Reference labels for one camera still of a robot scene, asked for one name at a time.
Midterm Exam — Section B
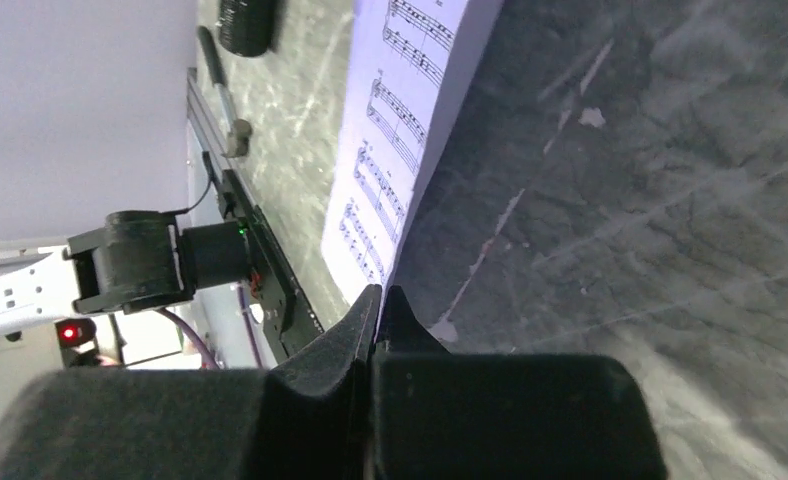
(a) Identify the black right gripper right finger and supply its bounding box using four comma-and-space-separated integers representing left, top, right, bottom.
370, 287, 668, 479

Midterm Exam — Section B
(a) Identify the black handled claw hammer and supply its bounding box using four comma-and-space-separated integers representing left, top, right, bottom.
196, 25, 253, 158

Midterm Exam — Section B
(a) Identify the aluminium frame rail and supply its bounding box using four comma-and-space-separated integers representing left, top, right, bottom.
186, 67, 233, 170

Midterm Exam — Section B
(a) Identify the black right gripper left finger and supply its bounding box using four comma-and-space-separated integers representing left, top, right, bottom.
0, 286, 382, 479

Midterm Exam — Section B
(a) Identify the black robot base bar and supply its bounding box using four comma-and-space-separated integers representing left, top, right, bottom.
202, 152, 324, 363

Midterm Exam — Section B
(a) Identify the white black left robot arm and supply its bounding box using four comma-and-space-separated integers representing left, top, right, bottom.
0, 211, 252, 337

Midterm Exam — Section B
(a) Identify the blue sheet music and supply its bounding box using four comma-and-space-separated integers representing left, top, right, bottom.
321, 0, 502, 302

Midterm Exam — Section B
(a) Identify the black microphone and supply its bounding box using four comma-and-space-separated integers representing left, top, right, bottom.
218, 0, 280, 58

